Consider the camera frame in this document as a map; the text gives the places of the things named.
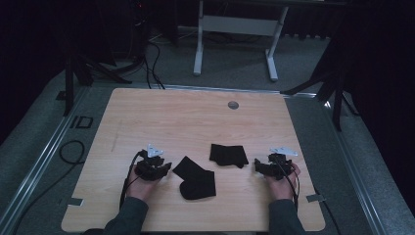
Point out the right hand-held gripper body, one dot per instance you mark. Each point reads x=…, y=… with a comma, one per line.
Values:
x=277, y=167

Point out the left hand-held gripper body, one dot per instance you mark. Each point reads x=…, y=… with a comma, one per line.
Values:
x=148, y=169

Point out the person's left hand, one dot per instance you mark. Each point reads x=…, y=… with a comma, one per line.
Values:
x=140, y=187

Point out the person's right hand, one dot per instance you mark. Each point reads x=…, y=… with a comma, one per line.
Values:
x=282, y=189

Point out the folded black sock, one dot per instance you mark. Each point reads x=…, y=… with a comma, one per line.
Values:
x=228, y=155

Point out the unfolded black sock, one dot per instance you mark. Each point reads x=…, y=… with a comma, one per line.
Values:
x=197, y=181

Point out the grey tape piece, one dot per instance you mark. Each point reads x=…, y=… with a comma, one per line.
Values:
x=75, y=201
x=315, y=197

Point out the grey round table grommet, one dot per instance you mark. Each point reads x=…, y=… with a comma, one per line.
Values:
x=233, y=105

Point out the black tripod stand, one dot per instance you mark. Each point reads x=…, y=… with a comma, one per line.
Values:
x=69, y=84
x=337, y=98

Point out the metal floor rail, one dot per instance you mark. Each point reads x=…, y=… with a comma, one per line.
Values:
x=355, y=176
x=39, y=166
x=228, y=89

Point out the white desk frame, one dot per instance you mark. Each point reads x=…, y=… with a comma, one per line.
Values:
x=239, y=25

